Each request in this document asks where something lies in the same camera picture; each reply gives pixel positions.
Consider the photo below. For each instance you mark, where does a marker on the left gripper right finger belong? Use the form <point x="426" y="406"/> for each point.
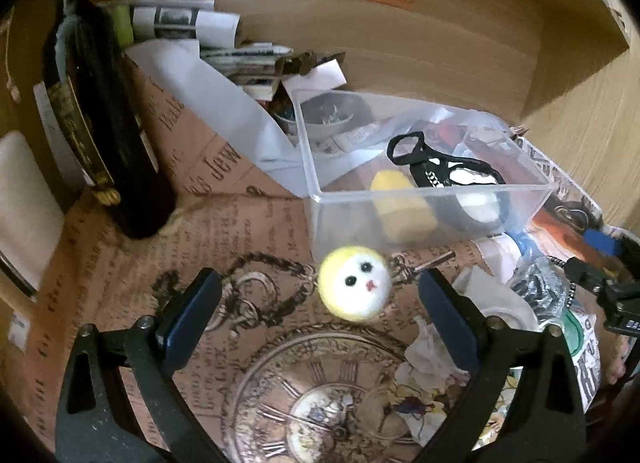
<point x="545" y="421"/>

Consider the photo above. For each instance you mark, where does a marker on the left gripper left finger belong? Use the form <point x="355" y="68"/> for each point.
<point x="95" y="420"/>

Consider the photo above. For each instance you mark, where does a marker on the silver plastic item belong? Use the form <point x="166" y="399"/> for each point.
<point x="540" y="281"/>

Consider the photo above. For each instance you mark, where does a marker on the yellow white plush toy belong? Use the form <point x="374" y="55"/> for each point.
<point x="354" y="283"/>

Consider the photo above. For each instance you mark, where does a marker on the white cloth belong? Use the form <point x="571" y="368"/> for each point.
<point x="427" y="385"/>

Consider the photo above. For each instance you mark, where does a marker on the clear plastic bin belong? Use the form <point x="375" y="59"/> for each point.
<point x="395" y="173"/>

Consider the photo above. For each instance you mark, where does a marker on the dark wine bottle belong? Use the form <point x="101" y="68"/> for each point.
<point x="89" y="88"/>

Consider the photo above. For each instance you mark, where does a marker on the small white cardboard box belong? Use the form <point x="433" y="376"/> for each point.
<point x="326" y="76"/>

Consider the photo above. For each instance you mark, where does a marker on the stack of newspapers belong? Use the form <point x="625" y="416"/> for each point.
<point x="211" y="35"/>

